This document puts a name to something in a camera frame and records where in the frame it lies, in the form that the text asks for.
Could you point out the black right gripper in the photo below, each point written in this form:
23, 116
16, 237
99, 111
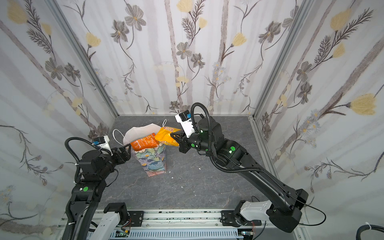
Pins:
185, 143

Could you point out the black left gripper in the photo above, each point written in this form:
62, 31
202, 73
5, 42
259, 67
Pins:
126, 156

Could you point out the yellow mango gummy packet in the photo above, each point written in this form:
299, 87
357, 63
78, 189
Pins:
164, 136

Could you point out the orange chips packet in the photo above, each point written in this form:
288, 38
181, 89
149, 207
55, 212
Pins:
147, 142

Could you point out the floral white paper bag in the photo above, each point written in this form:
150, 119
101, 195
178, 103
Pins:
153, 161

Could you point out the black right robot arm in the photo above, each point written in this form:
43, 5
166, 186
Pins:
283, 207

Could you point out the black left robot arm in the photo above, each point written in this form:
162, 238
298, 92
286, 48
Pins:
92, 170

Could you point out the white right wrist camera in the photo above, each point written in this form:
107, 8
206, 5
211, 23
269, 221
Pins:
185, 120

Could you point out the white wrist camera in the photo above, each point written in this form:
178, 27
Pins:
185, 120
102, 143

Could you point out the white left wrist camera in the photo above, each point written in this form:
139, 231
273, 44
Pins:
102, 143

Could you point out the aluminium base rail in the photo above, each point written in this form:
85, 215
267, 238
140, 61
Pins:
204, 219

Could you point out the white cable duct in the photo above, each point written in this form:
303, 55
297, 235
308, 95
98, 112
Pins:
185, 234

